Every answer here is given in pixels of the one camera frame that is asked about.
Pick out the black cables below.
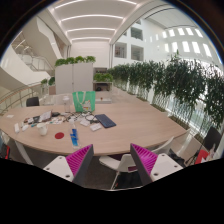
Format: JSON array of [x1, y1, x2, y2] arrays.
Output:
[[66, 111, 99, 124]]

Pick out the brown planter with plants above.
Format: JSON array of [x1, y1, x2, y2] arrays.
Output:
[[40, 76, 56, 96]]

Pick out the green tote bag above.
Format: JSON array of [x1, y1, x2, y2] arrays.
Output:
[[72, 90, 97, 113]]

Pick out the clear plastic drink bottle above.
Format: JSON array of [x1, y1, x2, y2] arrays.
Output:
[[62, 95, 72, 114]]

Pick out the clear blue-labelled water bottle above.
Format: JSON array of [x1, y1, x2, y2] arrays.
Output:
[[68, 118, 81, 149]]

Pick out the clipboard with papers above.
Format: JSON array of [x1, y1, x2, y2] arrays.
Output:
[[33, 110, 53, 124]]

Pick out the ceiling light strips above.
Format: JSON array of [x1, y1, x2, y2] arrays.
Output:
[[53, 0, 139, 43]]

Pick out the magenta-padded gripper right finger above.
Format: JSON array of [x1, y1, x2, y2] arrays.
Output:
[[129, 143, 184, 186]]

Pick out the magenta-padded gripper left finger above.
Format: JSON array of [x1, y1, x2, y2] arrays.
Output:
[[43, 143, 95, 187]]

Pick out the black chair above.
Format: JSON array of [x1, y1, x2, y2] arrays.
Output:
[[25, 96, 41, 108]]

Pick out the white cabinet with plants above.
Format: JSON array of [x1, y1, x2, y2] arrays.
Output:
[[54, 55, 97, 95]]

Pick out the clear plastic packet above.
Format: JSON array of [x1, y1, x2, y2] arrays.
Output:
[[89, 122, 103, 132]]

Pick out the glass balcony railing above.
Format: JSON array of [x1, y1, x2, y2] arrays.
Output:
[[0, 83, 43, 114]]

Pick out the white mug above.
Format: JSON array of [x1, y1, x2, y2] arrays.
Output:
[[36, 122, 50, 137]]

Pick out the shelf unit with plants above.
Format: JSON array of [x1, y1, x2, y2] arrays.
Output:
[[92, 67, 114, 104]]

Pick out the row of green plants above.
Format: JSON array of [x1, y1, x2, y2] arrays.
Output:
[[107, 54, 224, 129]]

